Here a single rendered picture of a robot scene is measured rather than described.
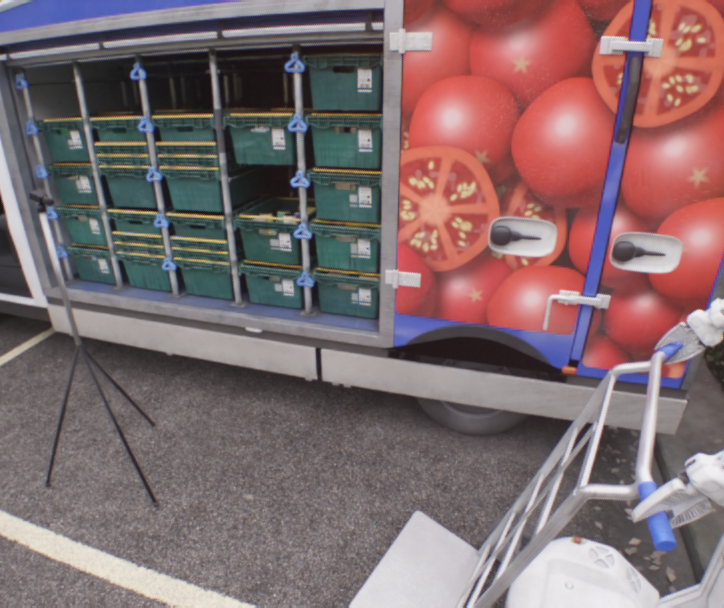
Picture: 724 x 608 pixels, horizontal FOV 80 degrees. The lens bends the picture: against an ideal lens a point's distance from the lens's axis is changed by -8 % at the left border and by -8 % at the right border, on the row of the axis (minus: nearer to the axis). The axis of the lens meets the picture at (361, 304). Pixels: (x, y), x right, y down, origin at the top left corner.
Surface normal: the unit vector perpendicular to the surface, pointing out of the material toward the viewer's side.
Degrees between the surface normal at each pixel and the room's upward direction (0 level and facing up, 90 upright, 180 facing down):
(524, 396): 90
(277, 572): 0
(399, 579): 15
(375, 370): 90
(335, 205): 96
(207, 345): 90
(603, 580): 73
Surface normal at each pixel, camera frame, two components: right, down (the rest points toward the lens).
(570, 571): -0.41, 0.14
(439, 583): 0.22, -0.81
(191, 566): 0.00, -0.90
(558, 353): -0.28, 0.42
